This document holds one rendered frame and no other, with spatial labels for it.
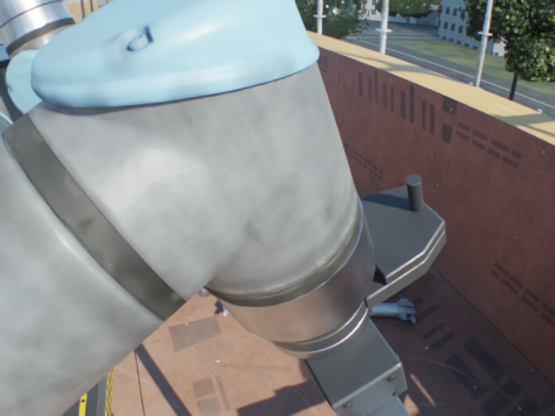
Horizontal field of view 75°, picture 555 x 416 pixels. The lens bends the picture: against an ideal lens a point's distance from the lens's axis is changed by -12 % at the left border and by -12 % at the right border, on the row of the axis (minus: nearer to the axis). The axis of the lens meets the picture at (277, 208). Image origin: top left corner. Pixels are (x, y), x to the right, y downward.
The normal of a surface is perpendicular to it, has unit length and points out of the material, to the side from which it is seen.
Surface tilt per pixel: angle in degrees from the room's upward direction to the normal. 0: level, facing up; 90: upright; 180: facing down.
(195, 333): 0
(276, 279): 102
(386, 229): 25
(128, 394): 0
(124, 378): 0
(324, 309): 97
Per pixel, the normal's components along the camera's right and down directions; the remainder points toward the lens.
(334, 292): 0.58, 0.44
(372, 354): -0.32, -0.64
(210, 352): 0.00, -0.85
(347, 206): 0.86, 0.10
